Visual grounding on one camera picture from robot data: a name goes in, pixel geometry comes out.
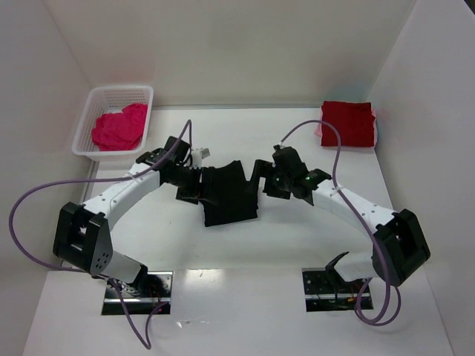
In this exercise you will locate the folded red t shirt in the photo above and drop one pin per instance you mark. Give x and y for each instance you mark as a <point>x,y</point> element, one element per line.
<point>353,121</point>

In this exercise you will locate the white plastic basket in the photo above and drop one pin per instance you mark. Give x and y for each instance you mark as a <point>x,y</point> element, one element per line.
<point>109,99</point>

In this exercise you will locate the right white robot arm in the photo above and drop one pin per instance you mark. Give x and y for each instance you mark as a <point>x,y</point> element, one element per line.
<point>399,245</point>

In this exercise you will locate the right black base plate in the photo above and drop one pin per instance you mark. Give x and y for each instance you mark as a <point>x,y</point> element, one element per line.
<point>321,295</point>

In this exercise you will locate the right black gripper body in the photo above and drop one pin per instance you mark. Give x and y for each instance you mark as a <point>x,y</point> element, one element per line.
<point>267,177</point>

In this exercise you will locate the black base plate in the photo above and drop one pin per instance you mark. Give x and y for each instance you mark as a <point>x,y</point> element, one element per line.
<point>321,295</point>
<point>158,293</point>

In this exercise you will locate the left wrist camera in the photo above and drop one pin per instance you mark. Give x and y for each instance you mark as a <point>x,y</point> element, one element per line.
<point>197,157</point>

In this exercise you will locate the magenta t shirt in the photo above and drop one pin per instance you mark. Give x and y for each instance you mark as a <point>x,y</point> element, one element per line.
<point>120,131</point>

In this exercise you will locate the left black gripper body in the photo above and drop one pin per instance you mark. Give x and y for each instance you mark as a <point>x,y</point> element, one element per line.
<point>197,185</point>

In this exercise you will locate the black t shirt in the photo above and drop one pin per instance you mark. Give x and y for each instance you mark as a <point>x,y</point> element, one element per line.
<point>226,196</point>

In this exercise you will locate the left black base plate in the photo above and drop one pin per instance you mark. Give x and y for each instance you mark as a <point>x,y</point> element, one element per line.
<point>158,293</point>

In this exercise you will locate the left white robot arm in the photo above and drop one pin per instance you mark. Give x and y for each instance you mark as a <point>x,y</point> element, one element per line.
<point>83,232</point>

